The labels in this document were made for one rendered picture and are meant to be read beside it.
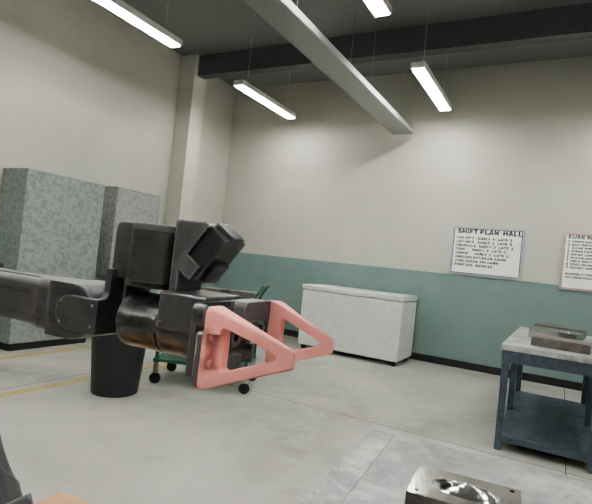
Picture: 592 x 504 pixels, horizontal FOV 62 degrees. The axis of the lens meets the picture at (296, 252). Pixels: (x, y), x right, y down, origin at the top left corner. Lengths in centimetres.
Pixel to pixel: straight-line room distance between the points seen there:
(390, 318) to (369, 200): 205
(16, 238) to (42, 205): 44
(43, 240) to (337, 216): 431
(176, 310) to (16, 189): 568
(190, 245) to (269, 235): 811
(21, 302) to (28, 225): 539
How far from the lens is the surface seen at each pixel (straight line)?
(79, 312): 55
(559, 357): 412
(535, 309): 730
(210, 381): 42
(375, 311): 682
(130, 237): 53
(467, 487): 115
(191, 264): 48
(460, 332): 743
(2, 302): 65
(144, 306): 51
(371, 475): 127
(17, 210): 606
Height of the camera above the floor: 128
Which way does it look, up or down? 1 degrees up
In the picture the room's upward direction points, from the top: 6 degrees clockwise
